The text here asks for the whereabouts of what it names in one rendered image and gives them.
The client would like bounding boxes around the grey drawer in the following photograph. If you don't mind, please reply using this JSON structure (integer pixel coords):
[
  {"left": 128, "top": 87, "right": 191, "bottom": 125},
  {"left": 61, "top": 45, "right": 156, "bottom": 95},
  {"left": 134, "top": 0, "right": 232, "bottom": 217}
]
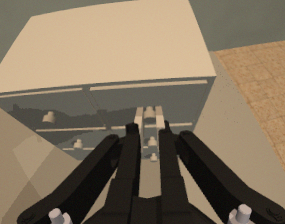
[
  {"left": 63, "top": 148, "right": 95, "bottom": 160},
  {"left": 36, "top": 127, "right": 110, "bottom": 150},
  {"left": 0, "top": 88, "right": 104, "bottom": 128},
  {"left": 111, "top": 123, "right": 192, "bottom": 149},
  {"left": 141, "top": 146, "right": 160, "bottom": 162},
  {"left": 90, "top": 80, "right": 207, "bottom": 126}
]

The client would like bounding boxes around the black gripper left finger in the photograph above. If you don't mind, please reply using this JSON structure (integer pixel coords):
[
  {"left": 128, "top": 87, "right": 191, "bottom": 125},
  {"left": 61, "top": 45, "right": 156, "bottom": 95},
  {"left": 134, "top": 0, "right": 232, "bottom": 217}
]
[{"left": 17, "top": 107, "right": 145, "bottom": 224}]

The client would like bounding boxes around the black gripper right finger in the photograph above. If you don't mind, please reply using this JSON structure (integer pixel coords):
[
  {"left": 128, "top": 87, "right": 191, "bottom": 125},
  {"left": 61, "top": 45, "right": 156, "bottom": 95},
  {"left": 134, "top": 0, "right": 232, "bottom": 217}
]
[{"left": 155, "top": 106, "right": 285, "bottom": 224}]

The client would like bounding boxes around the small beige chest of drawers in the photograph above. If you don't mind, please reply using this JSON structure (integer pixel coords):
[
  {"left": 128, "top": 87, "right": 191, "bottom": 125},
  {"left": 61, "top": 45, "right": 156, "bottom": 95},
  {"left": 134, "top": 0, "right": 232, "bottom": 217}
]
[{"left": 0, "top": 0, "right": 216, "bottom": 160}]

